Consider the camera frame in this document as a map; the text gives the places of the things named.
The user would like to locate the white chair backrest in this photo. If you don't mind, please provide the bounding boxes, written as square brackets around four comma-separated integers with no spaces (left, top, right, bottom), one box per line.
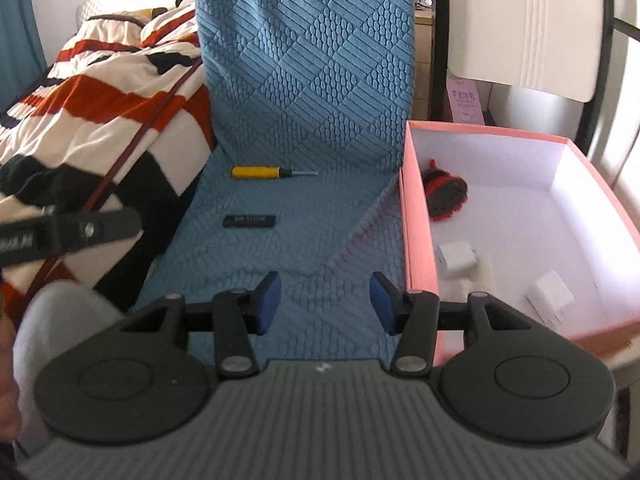
[448,0,604,103]

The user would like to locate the white charger cube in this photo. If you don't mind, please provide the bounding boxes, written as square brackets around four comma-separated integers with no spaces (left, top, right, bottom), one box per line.
[436,240,478,278]

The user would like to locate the person left hand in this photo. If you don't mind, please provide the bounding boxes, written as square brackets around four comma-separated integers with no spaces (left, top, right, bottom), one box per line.
[0,300,22,442]

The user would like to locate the black rectangular bar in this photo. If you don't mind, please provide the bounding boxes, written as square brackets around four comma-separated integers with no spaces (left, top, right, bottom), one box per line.
[222,214,277,229]

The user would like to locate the blue textured chair cover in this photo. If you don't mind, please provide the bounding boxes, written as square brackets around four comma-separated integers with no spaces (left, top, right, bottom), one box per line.
[138,0,414,361]

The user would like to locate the white power adapter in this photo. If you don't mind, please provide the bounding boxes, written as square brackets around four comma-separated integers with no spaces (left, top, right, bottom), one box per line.
[526,270,576,328]

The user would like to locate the pink cardboard box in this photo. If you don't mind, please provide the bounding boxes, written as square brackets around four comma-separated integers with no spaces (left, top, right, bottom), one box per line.
[400,122,639,368]

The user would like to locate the dark red cable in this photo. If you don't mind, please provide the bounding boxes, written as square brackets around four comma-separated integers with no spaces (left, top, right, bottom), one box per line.
[19,57,204,306]

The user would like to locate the yellow handle screwdriver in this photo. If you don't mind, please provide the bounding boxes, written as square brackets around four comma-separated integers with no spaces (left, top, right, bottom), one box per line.
[231,166,318,180]

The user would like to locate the pink paper card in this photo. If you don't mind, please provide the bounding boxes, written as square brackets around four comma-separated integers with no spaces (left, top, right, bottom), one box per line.
[446,75,485,125]

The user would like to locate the teal curtain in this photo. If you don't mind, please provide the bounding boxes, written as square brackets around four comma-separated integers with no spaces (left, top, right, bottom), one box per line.
[0,0,47,112]

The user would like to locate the red white striped blanket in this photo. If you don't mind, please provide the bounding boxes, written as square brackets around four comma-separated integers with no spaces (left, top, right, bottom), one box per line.
[1,0,216,322]

